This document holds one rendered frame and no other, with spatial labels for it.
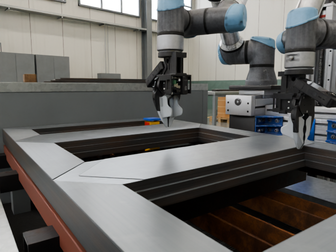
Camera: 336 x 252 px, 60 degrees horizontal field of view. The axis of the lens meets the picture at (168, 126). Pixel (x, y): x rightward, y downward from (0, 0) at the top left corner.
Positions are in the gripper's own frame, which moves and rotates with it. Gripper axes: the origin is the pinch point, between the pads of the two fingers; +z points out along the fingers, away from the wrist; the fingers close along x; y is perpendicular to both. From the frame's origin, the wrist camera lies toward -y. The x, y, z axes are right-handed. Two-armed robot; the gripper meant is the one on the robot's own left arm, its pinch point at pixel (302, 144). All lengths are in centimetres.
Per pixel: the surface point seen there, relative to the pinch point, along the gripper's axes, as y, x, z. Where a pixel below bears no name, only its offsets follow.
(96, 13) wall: 968, -336, -274
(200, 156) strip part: 8.4, 29.0, 0.8
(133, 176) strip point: 3.9, 49.4, 0.8
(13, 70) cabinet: 866, -48, -64
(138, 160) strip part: 13.1, 42.9, 0.7
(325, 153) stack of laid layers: -4.8, -3.0, 2.0
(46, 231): 11, 63, 10
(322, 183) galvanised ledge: 9.3, -31.3, 19.6
